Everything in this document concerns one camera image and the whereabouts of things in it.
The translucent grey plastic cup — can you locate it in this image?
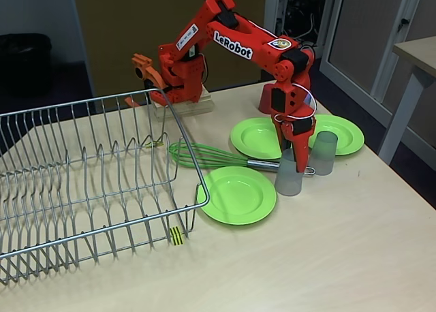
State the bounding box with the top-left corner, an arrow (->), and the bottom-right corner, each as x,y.
308,131 -> 339,176
274,147 -> 304,198

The green whisk with metal handle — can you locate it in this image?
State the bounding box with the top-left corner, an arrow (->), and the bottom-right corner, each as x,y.
168,142 -> 316,177

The red plastic cup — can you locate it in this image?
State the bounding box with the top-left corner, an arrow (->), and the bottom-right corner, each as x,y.
258,83 -> 274,114

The green plastic plate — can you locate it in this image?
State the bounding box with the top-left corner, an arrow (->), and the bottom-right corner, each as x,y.
308,114 -> 365,156
196,166 -> 277,227
230,117 -> 287,160

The wooden base block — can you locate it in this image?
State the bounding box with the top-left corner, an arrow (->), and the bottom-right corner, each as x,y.
151,87 -> 215,122

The white office cupboard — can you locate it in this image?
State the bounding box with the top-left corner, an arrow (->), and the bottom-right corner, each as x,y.
261,0 -> 436,163

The beige side table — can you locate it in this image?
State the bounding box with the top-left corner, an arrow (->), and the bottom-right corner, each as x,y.
377,35 -> 436,166

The orange table clamp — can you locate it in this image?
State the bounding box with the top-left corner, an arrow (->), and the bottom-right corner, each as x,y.
124,52 -> 168,108

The brown pin board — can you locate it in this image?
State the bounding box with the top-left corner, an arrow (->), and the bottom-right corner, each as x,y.
72,0 -> 267,92

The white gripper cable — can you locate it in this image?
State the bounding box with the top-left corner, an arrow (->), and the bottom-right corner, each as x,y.
272,82 -> 317,122

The metal wire dish rack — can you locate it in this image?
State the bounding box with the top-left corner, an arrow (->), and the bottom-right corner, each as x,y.
0,87 -> 211,286

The black electronics with cables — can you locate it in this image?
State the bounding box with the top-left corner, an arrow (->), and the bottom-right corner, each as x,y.
281,0 -> 323,49

